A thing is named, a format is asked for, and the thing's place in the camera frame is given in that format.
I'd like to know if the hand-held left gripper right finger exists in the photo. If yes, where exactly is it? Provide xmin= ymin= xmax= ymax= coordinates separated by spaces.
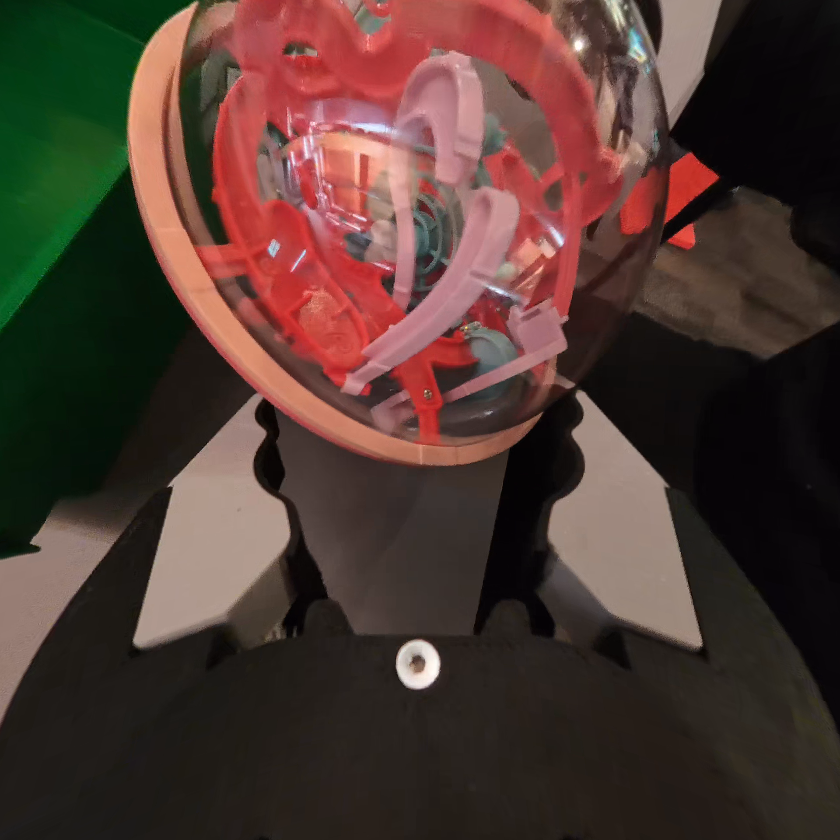
xmin=535 ymin=390 xmax=706 ymax=654

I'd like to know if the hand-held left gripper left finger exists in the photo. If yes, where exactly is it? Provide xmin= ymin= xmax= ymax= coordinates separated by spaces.
xmin=131 ymin=397 xmax=309 ymax=652

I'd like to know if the clear maze ball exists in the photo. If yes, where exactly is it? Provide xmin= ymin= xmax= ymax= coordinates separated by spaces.
xmin=128 ymin=0 xmax=672 ymax=468

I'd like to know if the green plastic bin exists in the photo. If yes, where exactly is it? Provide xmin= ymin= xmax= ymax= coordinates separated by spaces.
xmin=0 ymin=0 xmax=217 ymax=559

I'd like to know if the orange plastic object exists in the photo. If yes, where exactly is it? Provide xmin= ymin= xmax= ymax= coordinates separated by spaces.
xmin=620 ymin=154 xmax=721 ymax=250

